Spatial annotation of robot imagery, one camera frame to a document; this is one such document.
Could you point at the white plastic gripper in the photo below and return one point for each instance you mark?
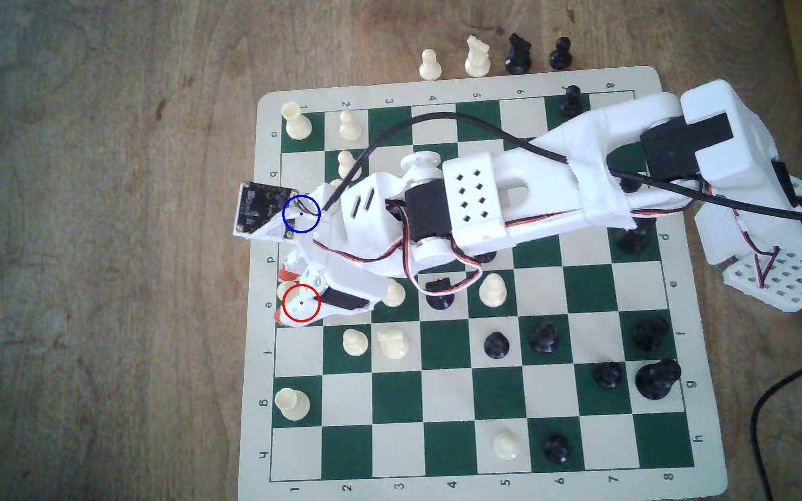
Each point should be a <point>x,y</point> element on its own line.
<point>344,288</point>

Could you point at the white chess king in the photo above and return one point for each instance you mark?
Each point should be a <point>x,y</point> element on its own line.
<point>285,288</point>

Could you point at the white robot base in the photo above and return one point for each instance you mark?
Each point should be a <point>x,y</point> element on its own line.
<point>721,236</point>

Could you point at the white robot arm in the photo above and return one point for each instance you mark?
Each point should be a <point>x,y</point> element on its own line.
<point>596,132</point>

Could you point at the white chess pawn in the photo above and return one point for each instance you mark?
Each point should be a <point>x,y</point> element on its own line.
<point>429,64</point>
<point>355,342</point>
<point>350,125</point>
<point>349,163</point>
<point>506,445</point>
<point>394,293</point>

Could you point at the white chess knight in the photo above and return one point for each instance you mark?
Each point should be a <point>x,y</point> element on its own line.
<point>392,343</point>
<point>477,57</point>

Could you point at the white chess rook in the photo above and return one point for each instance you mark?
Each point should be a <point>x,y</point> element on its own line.
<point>292,403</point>
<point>296,120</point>

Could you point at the black chess knight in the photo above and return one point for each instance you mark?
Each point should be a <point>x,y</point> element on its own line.
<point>518,55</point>
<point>441,300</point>

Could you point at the green and cream chess mat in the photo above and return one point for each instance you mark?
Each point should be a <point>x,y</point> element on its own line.
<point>401,396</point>

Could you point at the black chess pawn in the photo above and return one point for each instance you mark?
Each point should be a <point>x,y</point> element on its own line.
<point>571,103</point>
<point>544,337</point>
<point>496,344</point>
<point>484,257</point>
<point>560,54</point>
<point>557,449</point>
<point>608,374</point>

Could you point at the black chess queen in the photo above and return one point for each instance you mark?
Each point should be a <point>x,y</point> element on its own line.
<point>629,240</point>

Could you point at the black chess rook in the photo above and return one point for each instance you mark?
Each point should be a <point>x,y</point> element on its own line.
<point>629,186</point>
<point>650,332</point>

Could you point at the black chess king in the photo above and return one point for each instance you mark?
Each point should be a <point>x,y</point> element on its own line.
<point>657,379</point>

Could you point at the white pawn e5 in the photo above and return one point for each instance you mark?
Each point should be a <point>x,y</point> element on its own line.
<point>492,290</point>

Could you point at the white perforated plate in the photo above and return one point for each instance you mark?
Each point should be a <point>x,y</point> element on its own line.
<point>780,282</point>

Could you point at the black camera circuit board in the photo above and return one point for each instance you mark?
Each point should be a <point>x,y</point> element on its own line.
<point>262,209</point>

